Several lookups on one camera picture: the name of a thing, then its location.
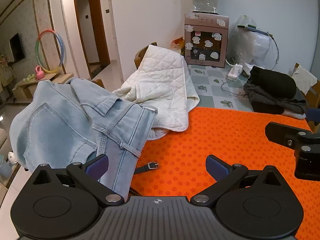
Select orange patterned table mat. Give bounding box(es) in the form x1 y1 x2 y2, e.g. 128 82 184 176
131 107 319 239

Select wooden chair behind table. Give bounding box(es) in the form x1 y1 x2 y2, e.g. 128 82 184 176
134 45 149 69

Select black folded garment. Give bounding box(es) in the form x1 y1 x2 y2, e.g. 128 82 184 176
249 66 297 99

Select white power strip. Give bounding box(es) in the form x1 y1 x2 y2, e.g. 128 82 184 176
227 64 243 80

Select wall mounted television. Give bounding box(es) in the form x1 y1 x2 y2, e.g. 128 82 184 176
9 33 25 63

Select black belt with buckle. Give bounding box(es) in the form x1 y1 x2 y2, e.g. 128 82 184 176
134 162 159 174

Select green checkered tablecloth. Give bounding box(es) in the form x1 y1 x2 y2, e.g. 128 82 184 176
188 64 253 112

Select white plastic bag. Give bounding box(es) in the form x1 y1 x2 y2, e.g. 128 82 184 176
227 15 279 70

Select white quilted vest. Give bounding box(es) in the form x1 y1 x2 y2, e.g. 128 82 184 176
113 45 200 140

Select pink kettlebell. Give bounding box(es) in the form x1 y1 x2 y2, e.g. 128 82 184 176
35 65 45 80

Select far wooden chair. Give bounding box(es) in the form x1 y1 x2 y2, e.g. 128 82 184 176
304 79 319 133

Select dark grey folded clothes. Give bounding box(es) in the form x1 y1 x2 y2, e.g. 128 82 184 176
244 83 308 114

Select cream cloth on chair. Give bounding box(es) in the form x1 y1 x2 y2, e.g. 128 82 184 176
291 63 317 95

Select colourful hula hoop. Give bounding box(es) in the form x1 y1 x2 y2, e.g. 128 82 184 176
35 29 65 74

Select pink water dispenser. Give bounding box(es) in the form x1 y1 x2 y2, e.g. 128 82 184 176
184 12 229 68

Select light blue denim jeans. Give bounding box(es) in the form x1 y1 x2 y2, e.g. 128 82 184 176
9 78 157 197

